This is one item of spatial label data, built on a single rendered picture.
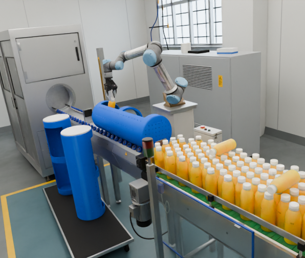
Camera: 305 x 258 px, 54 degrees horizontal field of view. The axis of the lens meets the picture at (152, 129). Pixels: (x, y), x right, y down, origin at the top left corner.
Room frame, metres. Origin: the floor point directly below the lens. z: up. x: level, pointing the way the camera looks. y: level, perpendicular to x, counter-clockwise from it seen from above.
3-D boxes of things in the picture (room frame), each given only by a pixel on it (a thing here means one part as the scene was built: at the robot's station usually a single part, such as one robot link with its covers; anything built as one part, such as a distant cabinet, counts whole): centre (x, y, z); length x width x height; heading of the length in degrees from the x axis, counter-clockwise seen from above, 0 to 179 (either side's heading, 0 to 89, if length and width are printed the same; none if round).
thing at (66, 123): (3.18, 1.03, 0.59); 0.28 x 0.28 x 0.88
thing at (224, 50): (3.91, -1.05, 1.48); 0.24 x 0.12 x 0.08; 35
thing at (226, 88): (4.63, -0.71, 0.72); 2.15 x 0.54 x 1.45; 27
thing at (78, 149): (2.65, 0.70, 0.59); 0.28 x 0.28 x 0.88
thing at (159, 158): (1.89, -0.03, 0.98); 0.07 x 0.07 x 0.17
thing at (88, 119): (3.23, 0.69, 1.00); 0.10 x 0.04 x 0.15; 124
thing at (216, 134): (2.11, -0.41, 1.05); 0.20 x 0.10 x 0.10; 34
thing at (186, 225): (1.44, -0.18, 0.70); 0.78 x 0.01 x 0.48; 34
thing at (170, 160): (1.79, -0.10, 0.98); 0.07 x 0.07 x 0.17
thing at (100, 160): (2.95, 0.59, 0.31); 0.06 x 0.06 x 0.63; 34
